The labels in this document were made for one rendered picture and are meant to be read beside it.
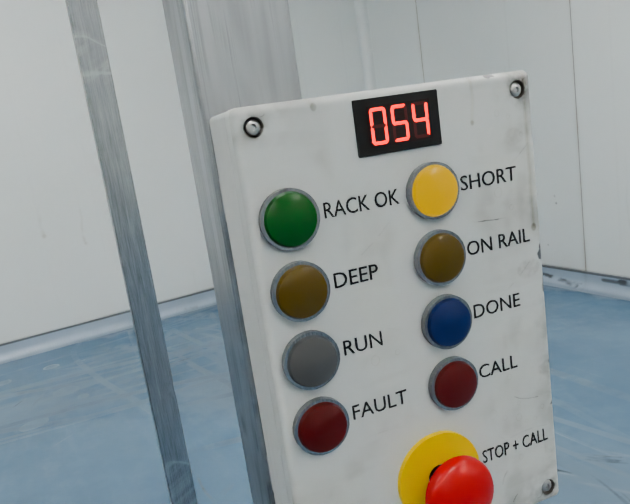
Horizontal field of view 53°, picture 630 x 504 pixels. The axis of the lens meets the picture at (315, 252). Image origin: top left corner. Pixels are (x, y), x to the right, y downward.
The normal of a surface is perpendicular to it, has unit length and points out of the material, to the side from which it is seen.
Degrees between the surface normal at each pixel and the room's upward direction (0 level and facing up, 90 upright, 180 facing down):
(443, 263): 93
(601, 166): 90
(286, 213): 87
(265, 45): 90
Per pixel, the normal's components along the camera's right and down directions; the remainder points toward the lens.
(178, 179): 0.49, 0.11
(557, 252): -0.86, 0.22
